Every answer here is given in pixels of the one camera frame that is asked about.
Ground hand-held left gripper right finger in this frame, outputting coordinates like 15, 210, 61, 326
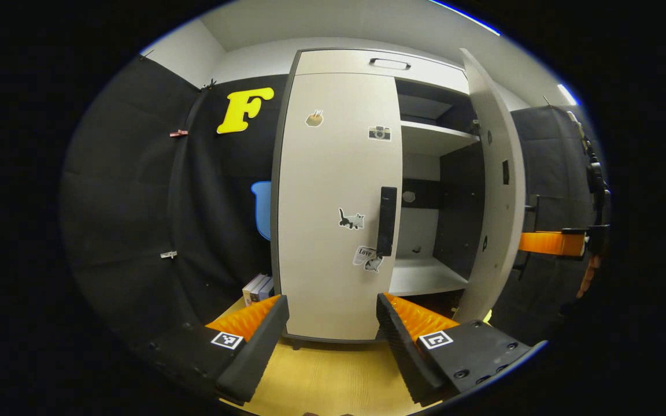
376, 292, 542, 407

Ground grey cabinet drawer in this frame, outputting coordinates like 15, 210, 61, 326
295, 49, 471, 95

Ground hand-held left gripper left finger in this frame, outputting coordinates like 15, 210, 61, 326
148, 295, 290, 405

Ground white cabinet shelf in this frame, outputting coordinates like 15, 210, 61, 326
401, 120, 480, 157
389, 256, 469, 297

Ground black door handle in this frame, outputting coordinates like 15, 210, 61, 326
512, 195, 540, 281
376, 186, 398, 257

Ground long ceiling light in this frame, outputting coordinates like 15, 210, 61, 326
428, 0, 501, 36

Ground black backdrop cloth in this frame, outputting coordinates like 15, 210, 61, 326
58, 55, 608, 347

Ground black drawer handle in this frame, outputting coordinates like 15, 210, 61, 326
369, 58, 412, 71

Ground grey double-door shoe cabinet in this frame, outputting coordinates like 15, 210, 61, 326
269, 47, 527, 347

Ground small dark box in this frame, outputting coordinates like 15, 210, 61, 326
250, 276, 276, 303

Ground grey shoe cabinet door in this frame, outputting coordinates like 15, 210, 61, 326
277, 72, 403, 341
454, 48, 527, 324

